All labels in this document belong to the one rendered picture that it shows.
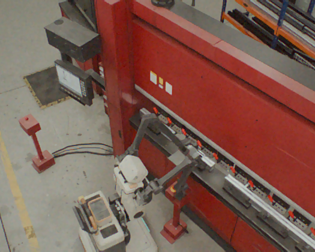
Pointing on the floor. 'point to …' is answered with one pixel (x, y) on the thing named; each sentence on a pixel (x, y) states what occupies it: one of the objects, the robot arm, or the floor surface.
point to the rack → (271, 26)
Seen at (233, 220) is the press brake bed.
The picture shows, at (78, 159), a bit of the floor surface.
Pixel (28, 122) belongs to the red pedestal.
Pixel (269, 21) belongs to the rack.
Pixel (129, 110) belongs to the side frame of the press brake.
